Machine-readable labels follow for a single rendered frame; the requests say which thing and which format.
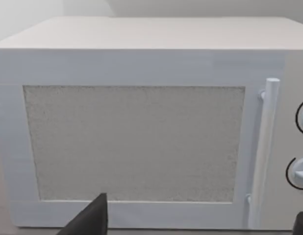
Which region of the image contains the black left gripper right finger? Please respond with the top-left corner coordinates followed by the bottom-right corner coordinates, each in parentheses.
top-left (291, 211), bottom-right (303, 235)

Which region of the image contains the white microwave door handle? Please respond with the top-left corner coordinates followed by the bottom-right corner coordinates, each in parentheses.
top-left (246, 77), bottom-right (280, 228)

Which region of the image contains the pale microwave door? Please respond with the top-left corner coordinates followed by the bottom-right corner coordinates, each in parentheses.
top-left (0, 50), bottom-right (287, 230)

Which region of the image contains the pale microwave oven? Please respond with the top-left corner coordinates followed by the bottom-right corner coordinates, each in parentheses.
top-left (0, 16), bottom-right (303, 231)

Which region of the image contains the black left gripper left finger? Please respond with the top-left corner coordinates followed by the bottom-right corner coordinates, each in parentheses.
top-left (56, 192), bottom-right (110, 235)

